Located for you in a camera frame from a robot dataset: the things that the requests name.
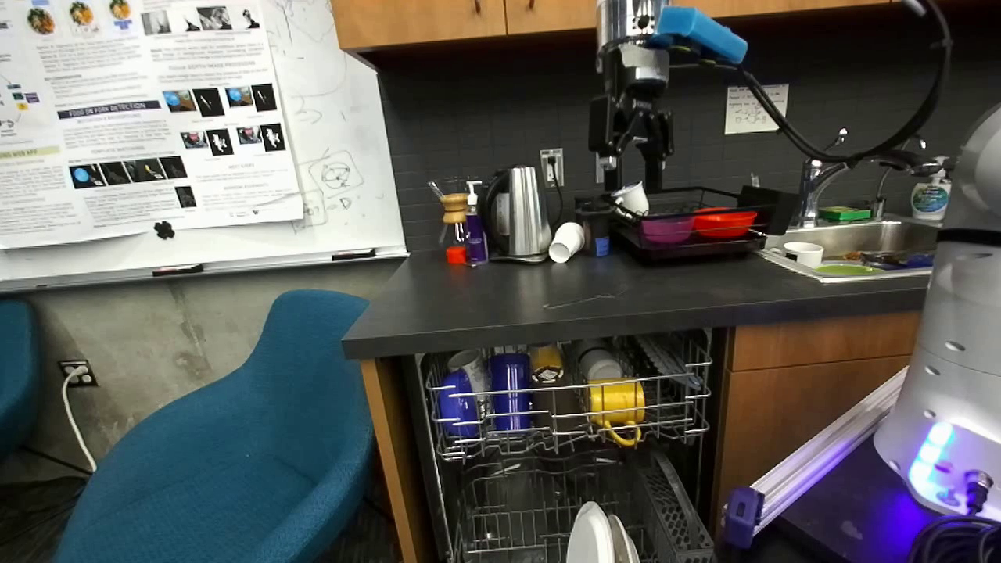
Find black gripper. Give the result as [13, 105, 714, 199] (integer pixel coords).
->
[587, 94, 673, 193]

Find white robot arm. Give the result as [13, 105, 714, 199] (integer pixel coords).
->
[587, 0, 1001, 519]

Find white mug in sink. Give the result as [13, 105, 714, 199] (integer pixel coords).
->
[782, 239, 824, 270]

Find stainless steel sink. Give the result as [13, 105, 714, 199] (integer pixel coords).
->
[759, 220, 938, 285]

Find white mug on rack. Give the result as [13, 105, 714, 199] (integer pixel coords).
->
[614, 185, 652, 214]

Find black dish rack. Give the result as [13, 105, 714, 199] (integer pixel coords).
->
[610, 185, 763, 267]

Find white paper note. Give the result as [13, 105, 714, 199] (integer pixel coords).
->
[724, 83, 789, 135]

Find purple bowl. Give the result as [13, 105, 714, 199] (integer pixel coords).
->
[637, 214, 692, 247]

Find red bowl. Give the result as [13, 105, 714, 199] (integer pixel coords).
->
[692, 206, 757, 239]

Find small blue cup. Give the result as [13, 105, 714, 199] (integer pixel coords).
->
[593, 235, 610, 260]

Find white paper cup lying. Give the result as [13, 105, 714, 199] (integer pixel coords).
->
[548, 222, 584, 267]

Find black utensil caddy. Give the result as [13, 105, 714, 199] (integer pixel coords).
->
[739, 185, 797, 235]

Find stainless electric kettle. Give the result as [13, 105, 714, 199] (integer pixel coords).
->
[484, 167, 552, 263]

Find chrome faucet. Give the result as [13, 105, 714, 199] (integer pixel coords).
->
[797, 126, 920, 227]

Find purple soap dispenser bottle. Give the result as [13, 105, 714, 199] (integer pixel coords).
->
[467, 177, 487, 267]

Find glass pour-over coffee maker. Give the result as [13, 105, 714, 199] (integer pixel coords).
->
[431, 181, 471, 247]

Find green sponge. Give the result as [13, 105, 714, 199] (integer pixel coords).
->
[820, 206, 874, 226]

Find small red cup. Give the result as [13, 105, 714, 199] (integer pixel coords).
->
[443, 244, 471, 267]

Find green bowl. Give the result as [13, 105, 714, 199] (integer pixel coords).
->
[813, 263, 874, 279]

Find dishwasher upper rack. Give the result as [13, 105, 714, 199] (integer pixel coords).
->
[424, 331, 714, 464]

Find dishwasher rack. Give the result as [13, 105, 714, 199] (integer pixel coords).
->
[424, 331, 714, 464]
[449, 451, 717, 563]

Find yellow mug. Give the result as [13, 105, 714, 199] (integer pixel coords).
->
[587, 377, 644, 446]

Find wooden upper cabinets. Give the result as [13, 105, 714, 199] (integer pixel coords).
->
[330, 0, 1001, 56]

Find hand soap bottle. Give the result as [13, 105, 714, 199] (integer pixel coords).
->
[911, 156, 951, 220]

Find wooden base cabinet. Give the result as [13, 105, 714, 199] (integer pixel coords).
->
[359, 310, 917, 563]

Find whiteboard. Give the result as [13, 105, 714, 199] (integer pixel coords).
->
[0, 0, 406, 292]

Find blue cup in dishwasher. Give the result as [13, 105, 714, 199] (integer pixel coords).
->
[431, 371, 483, 437]
[492, 353, 533, 432]

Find dishwasher lower rack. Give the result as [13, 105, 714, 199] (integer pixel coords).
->
[449, 451, 717, 563]

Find white plate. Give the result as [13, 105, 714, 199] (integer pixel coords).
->
[563, 499, 641, 563]

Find teal armchair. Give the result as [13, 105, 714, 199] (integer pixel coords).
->
[57, 292, 373, 563]

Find research poster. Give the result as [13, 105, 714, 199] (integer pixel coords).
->
[0, 0, 304, 249]

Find wall power outlet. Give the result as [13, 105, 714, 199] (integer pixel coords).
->
[537, 147, 565, 186]

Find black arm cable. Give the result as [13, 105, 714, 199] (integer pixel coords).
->
[728, 0, 958, 170]

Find aluminium rail with blue end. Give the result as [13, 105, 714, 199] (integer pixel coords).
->
[724, 368, 905, 549]

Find floor wall outlet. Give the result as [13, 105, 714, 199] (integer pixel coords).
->
[59, 358, 98, 389]

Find white power cord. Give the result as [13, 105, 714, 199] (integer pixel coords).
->
[59, 367, 105, 477]

